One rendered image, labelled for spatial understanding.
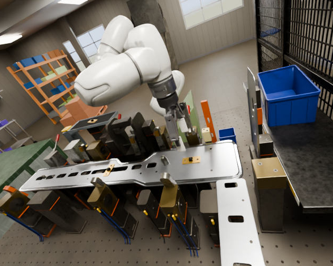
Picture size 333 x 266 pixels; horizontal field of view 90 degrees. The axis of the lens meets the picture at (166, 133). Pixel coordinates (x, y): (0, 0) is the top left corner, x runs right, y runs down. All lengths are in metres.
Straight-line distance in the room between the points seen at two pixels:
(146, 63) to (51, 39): 8.64
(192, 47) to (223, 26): 1.27
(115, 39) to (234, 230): 1.00
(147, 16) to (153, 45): 5.55
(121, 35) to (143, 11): 5.03
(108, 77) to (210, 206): 0.52
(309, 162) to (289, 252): 0.37
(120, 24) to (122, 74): 0.63
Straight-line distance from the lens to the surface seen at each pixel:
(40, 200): 1.14
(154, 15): 6.07
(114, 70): 0.47
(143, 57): 0.50
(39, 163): 3.23
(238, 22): 7.42
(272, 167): 0.63
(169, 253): 0.94
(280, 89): 1.09
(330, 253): 0.92
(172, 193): 0.63
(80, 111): 4.87
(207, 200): 0.66
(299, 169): 0.67
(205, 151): 0.80
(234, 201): 0.62
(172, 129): 0.57
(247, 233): 0.58
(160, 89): 0.55
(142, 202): 0.74
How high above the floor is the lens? 1.53
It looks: 31 degrees down
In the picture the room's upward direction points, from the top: 24 degrees counter-clockwise
